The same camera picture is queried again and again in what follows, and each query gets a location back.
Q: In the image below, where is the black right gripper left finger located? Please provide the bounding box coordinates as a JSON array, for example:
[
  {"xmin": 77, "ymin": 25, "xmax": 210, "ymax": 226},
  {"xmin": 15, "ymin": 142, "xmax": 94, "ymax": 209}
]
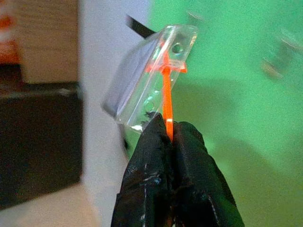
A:
[{"xmin": 111, "ymin": 115, "xmax": 175, "ymax": 227}]

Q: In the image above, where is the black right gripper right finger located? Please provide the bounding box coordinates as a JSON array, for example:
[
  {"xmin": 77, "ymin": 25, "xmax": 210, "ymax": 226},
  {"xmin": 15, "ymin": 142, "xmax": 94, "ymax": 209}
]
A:
[{"xmin": 172, "ymin": 121, "xmax": 246, "ymax": 227}]

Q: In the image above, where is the orange plastic key tag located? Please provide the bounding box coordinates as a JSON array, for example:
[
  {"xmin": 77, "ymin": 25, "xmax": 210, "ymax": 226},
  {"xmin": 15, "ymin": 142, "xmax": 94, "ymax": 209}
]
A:
[{"xmin": 144, "ymin": 39, "xmax": 188, "ymax": 143}]

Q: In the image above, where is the clear plastic tag holder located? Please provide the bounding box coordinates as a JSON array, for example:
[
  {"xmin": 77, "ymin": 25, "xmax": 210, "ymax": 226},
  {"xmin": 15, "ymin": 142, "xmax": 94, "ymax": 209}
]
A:
[{"xmin": 101, "ymin": 24, "xmax": 199, "ymax": 136}]

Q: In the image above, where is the black box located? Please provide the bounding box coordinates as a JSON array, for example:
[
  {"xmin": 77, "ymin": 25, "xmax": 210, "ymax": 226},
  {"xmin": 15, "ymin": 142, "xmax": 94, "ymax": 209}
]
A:
[{"xmin": 0, "ymin": 63, "xmax": 84, "ymax": 210}]

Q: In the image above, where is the light wooden cabinet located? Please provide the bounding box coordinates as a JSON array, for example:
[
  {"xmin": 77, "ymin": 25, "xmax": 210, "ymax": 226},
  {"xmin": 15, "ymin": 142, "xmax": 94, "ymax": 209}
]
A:
[{"xmin": 13, "ymin": 0, "xmax": 80, "ymax": 85}]

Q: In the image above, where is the orange object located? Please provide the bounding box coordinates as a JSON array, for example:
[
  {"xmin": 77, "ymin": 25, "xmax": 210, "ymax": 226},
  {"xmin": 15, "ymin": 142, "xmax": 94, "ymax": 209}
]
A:
[{"xmin": 0, "ymin": 13, "xmax": 21, "ymax": 65}]

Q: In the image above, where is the silver metal wall hook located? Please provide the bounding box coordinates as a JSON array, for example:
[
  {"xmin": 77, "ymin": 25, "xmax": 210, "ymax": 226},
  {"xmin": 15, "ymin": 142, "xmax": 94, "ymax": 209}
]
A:
[{"xmin": 259, "ymin": 35, "xmax": 303, "ymax": 80}]

